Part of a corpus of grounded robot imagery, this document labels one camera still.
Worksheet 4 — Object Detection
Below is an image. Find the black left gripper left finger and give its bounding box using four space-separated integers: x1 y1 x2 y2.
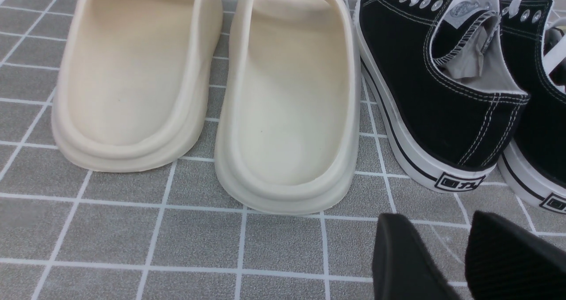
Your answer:
372 213 460 300

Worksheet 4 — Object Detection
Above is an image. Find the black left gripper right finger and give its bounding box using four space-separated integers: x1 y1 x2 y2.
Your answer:
465 211 566 300

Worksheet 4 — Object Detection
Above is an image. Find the cream slipper inner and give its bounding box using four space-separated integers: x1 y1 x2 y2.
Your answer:
214 0 361 215

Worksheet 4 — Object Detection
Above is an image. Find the cream slipper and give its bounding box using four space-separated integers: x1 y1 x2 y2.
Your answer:
214 0 361 215
51 0 224 173

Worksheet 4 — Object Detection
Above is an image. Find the black canvas sneaker left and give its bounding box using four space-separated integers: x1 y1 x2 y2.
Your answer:
354 0 530 193

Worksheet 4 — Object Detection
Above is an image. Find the black canvas sneaker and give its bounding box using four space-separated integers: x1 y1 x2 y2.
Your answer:
354 0 530 193
498 0 566 215

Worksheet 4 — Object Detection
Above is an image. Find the black canvas sneaker right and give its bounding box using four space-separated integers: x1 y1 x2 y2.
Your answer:
498 0 566 215

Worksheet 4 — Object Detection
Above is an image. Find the grey checked floor cloth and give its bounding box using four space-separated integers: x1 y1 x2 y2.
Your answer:
0 0 565 300

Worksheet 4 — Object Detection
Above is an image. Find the cream slipper far left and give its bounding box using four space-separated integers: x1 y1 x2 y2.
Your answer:
51 0 224 173

